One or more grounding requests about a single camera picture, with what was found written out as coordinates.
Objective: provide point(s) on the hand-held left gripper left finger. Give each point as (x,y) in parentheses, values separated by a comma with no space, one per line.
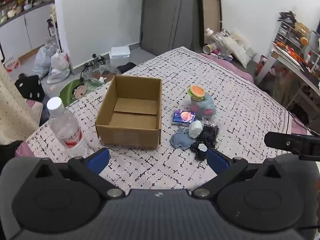
(98,158)

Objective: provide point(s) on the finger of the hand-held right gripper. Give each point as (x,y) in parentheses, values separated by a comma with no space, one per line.
(280,140)

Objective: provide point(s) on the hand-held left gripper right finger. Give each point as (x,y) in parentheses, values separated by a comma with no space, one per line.
(217,160)

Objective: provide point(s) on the black sparkly pouch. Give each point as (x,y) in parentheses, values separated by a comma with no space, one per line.
(208,133)

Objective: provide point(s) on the brown cardboard box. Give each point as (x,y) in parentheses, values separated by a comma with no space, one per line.
(125,136)

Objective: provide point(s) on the white soft roll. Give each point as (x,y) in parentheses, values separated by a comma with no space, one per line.
(195,129)

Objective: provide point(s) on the denim heart plush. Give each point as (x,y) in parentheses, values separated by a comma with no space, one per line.
(181,140)

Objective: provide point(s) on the grey-blue plush toy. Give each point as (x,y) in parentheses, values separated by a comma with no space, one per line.
(205,107)

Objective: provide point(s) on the blue tissue pack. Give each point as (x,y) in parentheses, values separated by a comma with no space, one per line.
(182,117)

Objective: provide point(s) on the burger plush toy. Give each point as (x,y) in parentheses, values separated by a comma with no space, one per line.
(196,92)

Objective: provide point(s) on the clear water bottle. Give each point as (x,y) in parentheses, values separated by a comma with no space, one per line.
(66,127)

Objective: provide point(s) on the green round cartoon mat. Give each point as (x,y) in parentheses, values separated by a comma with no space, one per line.
(73,91)

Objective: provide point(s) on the white desk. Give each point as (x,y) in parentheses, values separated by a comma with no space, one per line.
(290,65)

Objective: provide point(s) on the white flat panel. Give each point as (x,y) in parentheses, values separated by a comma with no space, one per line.
(241,52)

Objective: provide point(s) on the black spotted bag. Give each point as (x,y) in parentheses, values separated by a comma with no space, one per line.
(30,87)

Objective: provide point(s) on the cream dotted cloth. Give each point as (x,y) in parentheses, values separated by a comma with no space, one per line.
(12,110)

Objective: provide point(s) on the drawer shelf unit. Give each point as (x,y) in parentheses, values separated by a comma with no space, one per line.
(291,35)

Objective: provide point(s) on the white foam box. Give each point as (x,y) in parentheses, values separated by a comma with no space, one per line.
(120,53)

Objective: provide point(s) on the paper cup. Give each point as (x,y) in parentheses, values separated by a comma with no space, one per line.
(208,48)

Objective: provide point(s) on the grey plastic bag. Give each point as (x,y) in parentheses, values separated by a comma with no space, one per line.
(42,60)

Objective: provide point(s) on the red and white snack bag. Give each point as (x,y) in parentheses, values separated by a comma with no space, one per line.
(11,63)

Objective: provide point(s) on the black framed board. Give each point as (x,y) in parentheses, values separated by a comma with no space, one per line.
(210,15)

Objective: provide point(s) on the white cabinet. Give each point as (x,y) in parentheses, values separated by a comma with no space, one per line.
(22,30)

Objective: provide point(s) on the grey wardrobe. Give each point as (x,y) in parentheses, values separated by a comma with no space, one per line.
(165,15)

